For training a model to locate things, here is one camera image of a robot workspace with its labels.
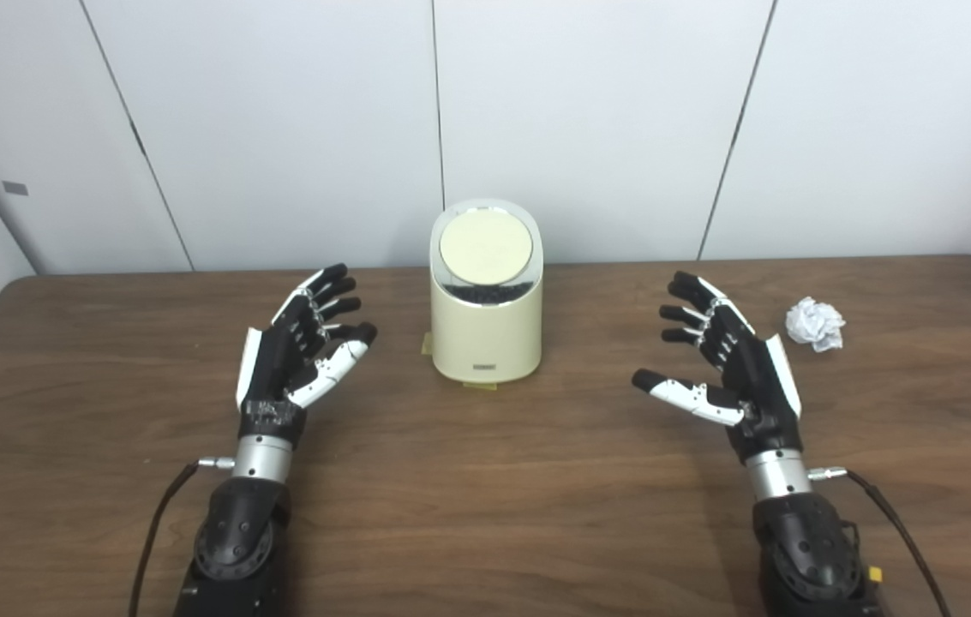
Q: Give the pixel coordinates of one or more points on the wide yellow tape piece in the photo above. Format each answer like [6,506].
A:
[480,386]

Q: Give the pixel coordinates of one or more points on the cream-colored bin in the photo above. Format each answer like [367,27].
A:
[485,338]

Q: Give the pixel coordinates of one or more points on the white and black left hand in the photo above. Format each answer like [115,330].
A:
[275,368]

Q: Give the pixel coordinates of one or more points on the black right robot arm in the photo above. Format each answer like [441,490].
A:
[806,548]

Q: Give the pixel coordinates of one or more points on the white and black right hand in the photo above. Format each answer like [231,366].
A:
[755,377]

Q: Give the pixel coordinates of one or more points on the white paper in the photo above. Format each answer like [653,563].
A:
[814,324]

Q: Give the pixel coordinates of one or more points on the round cream bin lid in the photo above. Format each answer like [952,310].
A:
[485,247]

